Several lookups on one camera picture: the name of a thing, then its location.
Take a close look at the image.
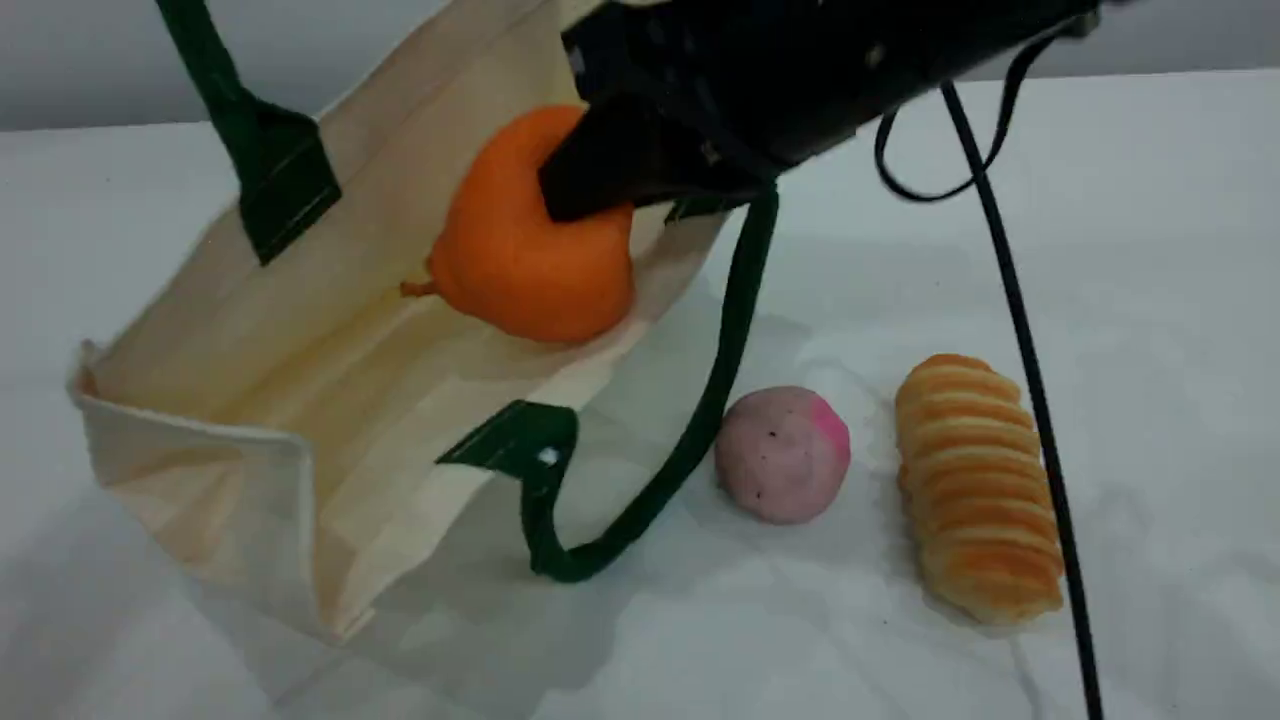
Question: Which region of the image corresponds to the ridged golden bread roll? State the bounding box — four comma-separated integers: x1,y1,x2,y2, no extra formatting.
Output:
892,353,1068,629

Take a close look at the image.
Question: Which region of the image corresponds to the white tote bag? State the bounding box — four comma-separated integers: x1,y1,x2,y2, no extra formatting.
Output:
68,0,782,647

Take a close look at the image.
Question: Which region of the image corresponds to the thin black cable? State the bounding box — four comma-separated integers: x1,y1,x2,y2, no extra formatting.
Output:
872,30,1067,205

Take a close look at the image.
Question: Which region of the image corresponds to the orange toy fruit with stem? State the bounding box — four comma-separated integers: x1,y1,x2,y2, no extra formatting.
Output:
400,103,639,347

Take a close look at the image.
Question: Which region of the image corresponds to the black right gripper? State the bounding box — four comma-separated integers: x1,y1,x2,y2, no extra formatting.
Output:
537,0,1103,224

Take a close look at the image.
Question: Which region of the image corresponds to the pink toy peach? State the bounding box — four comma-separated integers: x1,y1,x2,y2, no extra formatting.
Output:
714,386,853,527

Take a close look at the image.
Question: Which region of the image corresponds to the thick black cable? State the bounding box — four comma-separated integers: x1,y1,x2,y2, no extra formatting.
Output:
937,80,1107,720

